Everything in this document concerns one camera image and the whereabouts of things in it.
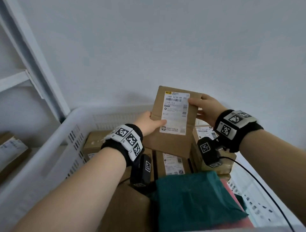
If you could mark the person's left forearm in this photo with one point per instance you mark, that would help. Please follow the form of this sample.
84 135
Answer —
76 191

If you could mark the person's right forearm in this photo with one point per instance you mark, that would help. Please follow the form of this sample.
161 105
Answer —
277 165

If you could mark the pink plastic package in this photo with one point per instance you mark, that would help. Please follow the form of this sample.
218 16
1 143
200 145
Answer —
233 198

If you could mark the person's right thumb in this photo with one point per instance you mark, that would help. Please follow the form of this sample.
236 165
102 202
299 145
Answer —
195 101

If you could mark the cardboard box, black tape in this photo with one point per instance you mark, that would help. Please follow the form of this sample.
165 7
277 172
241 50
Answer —
173 166

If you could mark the large plain cardboard box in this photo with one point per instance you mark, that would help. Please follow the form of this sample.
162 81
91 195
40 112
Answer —
126 210

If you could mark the cardboard parcel with worn label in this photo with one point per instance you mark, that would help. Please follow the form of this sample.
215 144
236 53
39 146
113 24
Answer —
12 153

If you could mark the teal plastic package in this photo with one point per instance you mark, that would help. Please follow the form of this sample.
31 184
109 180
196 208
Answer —
196 203

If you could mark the black wristband with marker tags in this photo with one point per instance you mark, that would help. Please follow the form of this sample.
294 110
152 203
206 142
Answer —
233 129
124 143

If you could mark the person's right hand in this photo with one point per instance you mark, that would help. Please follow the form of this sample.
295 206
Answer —
210 110

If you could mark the white metal shelf frame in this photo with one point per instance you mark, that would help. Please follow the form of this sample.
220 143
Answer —
35 62

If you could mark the person's left hand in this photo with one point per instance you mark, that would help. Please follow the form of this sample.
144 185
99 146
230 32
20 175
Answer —
146 125

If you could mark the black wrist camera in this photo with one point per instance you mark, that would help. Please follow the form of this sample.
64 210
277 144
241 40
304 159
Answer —
141 173
208 151

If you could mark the cardboard box with tape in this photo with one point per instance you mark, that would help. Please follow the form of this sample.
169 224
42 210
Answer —
95 143

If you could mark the white plastic crate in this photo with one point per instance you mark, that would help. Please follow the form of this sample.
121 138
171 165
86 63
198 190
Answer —
47 165

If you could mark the person's left thumb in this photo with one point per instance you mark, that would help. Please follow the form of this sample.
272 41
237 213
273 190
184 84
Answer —
158 123

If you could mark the cardboard box with white label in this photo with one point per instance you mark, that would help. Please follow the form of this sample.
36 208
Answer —
203 133

